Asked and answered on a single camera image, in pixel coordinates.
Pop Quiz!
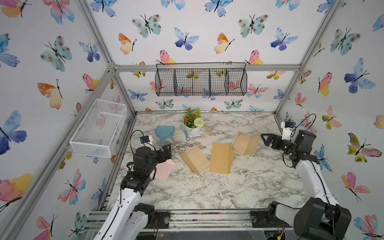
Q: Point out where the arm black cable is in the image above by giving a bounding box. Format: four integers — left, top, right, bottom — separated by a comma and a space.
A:
129, 129, 157, 181
292, 113, 317, 134

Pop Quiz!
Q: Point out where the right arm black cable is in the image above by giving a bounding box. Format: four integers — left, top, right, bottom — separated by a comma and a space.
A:
292, 113, 317, 134

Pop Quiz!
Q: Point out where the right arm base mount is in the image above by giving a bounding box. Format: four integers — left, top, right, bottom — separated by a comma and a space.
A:
250, 201, 292, 229

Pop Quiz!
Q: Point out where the black wire wall basket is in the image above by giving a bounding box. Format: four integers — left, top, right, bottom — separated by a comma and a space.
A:
152, 62, 248, 98

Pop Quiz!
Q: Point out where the white mesh wall basket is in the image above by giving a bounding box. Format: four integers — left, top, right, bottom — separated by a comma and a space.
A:
70, 99, 127, 158

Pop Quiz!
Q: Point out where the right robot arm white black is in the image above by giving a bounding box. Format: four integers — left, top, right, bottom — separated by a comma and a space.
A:
261, 130, 352, 240

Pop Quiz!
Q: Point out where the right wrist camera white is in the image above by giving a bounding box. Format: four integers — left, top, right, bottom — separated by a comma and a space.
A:
281, 121, 296, 141

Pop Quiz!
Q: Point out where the brown kraft envelope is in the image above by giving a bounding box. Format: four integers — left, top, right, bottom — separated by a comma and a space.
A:
210, 143, 236, 175

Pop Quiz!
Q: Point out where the white pot with flowers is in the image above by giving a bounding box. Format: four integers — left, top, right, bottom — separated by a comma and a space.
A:
183, 108, 210, 137

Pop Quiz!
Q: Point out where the aluminium front rail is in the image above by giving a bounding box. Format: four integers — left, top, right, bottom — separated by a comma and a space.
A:
86, 208, 328, 232

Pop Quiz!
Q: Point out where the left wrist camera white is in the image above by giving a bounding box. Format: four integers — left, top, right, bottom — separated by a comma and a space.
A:
140, 135, 153, 147

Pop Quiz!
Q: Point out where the lined letter paper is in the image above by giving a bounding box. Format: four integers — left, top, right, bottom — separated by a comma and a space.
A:
179, 146, 210, 175
231, 132, 261, 156

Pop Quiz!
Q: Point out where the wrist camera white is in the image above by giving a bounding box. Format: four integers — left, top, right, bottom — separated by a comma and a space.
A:
140, 135, 153, 147
281, 121, 296, 141

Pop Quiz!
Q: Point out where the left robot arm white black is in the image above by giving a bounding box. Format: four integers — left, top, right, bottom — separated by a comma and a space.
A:
94, 144, 172, 240

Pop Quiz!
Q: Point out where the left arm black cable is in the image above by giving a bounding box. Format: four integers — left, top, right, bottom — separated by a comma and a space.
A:
129, 129, 157, 181

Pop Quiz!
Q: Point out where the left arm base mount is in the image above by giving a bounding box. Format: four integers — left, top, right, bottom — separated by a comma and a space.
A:
134, 203, 171, 230

